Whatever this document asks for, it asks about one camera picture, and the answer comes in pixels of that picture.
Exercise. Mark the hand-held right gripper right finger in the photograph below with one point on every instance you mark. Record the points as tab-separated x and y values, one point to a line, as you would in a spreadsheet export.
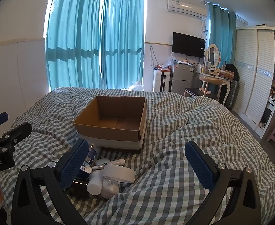
200	166

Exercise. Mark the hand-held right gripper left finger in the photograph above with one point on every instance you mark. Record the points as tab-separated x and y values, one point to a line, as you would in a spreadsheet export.
74	165

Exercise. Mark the clear plastic jar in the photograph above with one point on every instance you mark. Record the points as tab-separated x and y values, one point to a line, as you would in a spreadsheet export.
92	153

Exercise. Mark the black pouch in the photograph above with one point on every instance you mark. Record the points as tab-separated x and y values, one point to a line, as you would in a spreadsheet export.
78	188

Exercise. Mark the white plastic case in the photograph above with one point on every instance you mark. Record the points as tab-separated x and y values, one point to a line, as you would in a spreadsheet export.
102	161

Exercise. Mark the white plastic bottle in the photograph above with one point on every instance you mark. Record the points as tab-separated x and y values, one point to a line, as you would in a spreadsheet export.
94	185

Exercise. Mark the white round device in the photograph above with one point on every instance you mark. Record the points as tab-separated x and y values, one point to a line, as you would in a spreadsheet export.
109	188

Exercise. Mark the white tube purple label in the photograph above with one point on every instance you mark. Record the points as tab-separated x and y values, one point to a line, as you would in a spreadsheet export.
118	162

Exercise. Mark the white tape roll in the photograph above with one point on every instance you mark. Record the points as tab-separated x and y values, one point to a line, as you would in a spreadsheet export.
118	172

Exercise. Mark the cardboard box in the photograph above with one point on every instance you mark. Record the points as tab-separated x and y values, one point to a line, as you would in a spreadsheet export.
109	136

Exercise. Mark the grey checkered blanket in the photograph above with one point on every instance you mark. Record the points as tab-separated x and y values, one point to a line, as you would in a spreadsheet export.
175	121

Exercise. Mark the dark suitcase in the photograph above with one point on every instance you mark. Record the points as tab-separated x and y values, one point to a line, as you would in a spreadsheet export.
232	93

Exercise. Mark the wooden chair black seat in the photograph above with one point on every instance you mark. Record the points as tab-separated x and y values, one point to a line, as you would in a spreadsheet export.
213	82

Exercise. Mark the white dressing table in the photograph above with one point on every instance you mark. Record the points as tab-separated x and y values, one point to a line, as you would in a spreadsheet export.
226	82

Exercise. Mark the silver small fridge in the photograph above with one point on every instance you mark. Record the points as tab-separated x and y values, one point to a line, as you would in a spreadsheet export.
180	77

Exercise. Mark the white suitcase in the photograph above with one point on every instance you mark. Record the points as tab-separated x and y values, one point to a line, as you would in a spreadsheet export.
160	80

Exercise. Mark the white plastic bag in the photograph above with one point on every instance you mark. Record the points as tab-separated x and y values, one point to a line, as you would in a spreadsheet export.
137	86

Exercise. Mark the black bag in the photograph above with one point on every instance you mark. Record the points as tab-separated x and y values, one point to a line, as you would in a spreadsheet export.
231	69

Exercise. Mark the white slatted wardrobe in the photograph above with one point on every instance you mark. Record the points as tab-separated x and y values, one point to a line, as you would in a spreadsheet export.
249	75

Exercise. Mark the orange packets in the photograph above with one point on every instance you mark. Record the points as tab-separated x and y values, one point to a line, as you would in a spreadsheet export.
162	68

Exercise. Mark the wide teal curtain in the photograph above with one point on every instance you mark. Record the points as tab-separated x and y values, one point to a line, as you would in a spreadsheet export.
71	39

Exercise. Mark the clear plastic bag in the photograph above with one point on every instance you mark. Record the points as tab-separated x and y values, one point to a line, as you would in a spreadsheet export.
170	61

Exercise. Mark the white oval mirror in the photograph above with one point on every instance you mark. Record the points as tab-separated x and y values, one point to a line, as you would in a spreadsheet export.
212	55

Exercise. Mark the teal curtain beside wardrobe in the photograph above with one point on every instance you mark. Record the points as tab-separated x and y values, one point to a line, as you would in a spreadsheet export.
221	39

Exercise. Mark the narrow teal curtain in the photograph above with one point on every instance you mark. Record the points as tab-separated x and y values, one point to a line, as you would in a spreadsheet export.
122	39

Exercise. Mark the white air conditioner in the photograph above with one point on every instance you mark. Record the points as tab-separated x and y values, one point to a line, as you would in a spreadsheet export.
186	8

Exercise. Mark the black wall television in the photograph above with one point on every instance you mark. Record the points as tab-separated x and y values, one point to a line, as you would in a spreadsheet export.
187	44

